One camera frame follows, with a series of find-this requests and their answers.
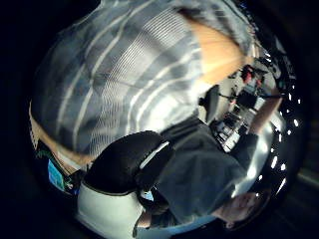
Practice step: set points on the blue box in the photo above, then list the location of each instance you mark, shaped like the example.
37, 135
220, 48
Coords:
55, 176

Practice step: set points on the the person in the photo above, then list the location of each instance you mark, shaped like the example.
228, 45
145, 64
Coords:
199, 176

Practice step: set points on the black office chair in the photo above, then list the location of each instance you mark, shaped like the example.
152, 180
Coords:
211, 101

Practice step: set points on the desk with dark equipment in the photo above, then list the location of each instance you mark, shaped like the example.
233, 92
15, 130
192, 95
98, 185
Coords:
229, 131

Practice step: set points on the red and black equipment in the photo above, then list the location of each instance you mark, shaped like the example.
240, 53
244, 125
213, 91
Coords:
247, 74

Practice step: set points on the row of ceiling lights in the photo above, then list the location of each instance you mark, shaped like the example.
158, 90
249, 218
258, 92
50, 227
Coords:
282, 142

